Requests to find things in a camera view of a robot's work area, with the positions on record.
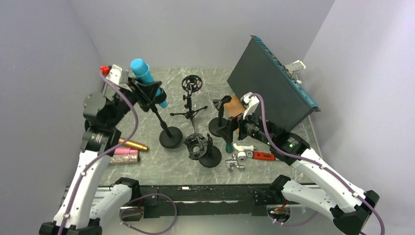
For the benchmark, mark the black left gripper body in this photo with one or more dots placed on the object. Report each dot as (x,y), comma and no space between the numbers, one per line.
(132,97)

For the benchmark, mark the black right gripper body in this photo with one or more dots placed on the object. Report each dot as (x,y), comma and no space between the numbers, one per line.
(242,125)

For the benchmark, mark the black stand holding blue microphone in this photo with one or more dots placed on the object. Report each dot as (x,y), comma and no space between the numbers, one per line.
(170,136)

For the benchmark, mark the black clip stand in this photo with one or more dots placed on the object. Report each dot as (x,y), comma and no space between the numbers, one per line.
(216,123)

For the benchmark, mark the blue microphone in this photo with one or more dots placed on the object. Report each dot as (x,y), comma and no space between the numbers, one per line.
(142,71)

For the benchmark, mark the black shock-mount stand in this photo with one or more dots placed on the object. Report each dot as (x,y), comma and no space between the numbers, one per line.
(201,149)

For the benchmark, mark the black tripod microphone stand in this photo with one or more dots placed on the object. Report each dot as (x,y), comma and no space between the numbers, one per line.
(190,84)

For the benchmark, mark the gold microphone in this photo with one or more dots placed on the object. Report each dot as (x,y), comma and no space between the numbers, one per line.
(136,145)

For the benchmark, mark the pink microphone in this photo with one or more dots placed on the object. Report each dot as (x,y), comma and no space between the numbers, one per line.
(126,151)

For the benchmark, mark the glitter sequin microphone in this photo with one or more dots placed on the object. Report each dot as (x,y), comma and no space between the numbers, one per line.
(124,159)

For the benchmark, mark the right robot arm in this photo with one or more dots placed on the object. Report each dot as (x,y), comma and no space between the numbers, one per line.
(346,205)

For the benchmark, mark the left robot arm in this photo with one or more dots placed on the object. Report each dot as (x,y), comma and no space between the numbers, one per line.
(78,214)

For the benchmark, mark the brown wooden board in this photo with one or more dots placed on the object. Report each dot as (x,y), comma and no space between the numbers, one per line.
(234,107)

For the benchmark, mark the white plastic faucet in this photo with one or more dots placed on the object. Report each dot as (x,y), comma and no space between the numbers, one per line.
(244,151)

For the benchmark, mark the chrome pipe fitting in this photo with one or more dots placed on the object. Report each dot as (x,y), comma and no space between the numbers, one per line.
(233,163)

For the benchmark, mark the dark rack unit, blue front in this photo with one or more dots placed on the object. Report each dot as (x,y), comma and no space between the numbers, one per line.
(258,70)

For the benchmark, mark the green handle screwdriver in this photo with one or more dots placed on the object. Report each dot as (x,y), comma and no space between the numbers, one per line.
(229,148)

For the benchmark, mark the white camera mount, right wrist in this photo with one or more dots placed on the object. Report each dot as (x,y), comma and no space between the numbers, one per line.
(250,102)

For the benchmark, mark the white camera mount, wrist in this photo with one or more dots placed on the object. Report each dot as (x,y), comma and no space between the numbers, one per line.
(116,74)
(250,102)

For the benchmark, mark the white camera mount, left wrist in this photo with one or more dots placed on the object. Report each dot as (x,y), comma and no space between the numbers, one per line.
(116,74)

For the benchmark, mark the red handle adjustable wrench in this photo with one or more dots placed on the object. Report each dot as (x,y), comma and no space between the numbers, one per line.
(263,156)

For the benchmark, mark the white bracket behind rack unit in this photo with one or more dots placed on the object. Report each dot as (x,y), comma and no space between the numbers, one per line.
(295,66)

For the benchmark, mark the black front rail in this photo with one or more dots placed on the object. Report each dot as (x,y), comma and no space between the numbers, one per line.
(190,200)

